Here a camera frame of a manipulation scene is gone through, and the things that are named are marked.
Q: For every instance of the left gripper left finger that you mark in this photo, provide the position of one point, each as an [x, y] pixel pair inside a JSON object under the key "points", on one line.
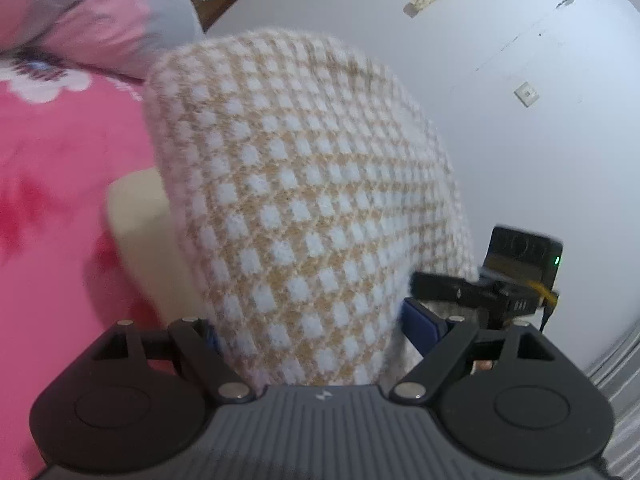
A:
{"points": [[135, 398]]}

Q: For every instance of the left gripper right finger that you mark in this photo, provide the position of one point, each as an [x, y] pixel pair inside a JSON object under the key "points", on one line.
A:
{"points": [[508, 398]]}

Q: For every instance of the beige white houndstooth cardigan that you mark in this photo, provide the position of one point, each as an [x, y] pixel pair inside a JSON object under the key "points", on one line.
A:
{"points": [[306, 187]]}

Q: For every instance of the folded cream garment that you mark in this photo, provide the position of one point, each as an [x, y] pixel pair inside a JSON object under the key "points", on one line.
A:
{"points": [[138, 215]]}

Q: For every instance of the pink floral bed sheet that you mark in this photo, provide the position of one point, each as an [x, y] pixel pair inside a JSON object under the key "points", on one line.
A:
{"points": [[66, 135]]}

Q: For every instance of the pink grey floral duvet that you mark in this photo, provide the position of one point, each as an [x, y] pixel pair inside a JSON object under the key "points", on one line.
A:
{"points": [[124, 37]]}

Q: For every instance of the black camera box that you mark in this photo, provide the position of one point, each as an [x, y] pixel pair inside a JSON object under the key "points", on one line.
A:
{"points": [[524, 255]]}

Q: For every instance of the white wall socket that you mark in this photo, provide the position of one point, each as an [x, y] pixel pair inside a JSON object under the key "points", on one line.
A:
{"points": [[526, 94]]}

